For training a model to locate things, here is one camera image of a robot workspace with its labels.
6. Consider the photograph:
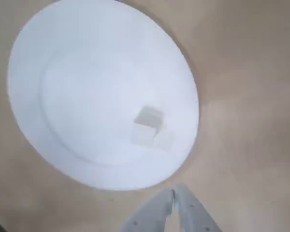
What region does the white cube block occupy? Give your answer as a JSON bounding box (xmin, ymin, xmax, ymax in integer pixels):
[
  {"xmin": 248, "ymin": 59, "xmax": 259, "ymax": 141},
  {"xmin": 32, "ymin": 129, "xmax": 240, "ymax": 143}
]
[{"xmin": 130, "ymin": 105, "xmax": 166, "ymax": 147}]

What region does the white paper plate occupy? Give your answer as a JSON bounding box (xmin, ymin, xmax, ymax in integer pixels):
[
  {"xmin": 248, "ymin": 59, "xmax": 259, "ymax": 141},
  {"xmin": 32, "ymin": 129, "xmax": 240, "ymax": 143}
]
[{"xmin": 6, "ymin": 0, "xmax": 200, "ymax": 192}]

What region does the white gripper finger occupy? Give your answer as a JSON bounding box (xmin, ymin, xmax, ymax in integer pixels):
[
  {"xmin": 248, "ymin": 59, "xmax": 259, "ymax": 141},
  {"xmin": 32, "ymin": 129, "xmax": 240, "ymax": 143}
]
[
  {"xmin": 119, "ymin": 189, "xmax": 175, "ymax": 232},
  {"xmin": 173, "ymin": 183, "xmax": 221, "ymax": 232}
]

